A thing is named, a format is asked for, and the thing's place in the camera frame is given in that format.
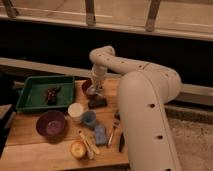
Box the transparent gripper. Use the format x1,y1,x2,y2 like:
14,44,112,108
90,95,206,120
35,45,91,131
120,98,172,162
91,73,104,89

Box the grey towel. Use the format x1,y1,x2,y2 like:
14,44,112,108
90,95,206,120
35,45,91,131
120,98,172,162
88,88,103,97

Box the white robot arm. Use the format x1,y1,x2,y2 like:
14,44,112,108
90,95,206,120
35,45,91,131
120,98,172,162
88,46,182,171

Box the red bowl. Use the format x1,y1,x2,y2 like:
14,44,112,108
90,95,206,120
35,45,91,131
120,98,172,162
82,79,97,99

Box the purple bowl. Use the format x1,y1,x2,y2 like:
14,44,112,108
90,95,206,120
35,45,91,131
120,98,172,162
36,110,66,138

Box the dark brown block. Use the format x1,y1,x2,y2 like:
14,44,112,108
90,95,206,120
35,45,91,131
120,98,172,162
88,98,107,109

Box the white cup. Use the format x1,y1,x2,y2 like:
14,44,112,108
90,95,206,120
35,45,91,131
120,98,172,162
68,103,84,122

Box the blue cup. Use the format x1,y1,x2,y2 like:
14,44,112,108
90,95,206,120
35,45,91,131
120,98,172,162
82,111,96,129

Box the black small tool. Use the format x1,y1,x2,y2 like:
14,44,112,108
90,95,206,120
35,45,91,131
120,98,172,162
114,112,120,120

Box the dark grape bunch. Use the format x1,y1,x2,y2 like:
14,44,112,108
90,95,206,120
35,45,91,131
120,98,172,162
45,87,60,105

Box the blue sponge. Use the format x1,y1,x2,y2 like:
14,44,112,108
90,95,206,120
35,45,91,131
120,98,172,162
94,124,108,146

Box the green plastic tray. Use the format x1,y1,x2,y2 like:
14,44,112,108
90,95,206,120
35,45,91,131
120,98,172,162
16,75,75,113

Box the wooden spatula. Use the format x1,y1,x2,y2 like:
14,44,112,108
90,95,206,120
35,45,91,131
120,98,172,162
79,131,100,159

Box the red yellow apple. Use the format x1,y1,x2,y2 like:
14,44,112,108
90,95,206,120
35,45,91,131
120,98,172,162
70,140,87,159

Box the black handled knife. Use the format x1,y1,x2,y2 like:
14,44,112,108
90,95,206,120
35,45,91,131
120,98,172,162
119,133,125,153

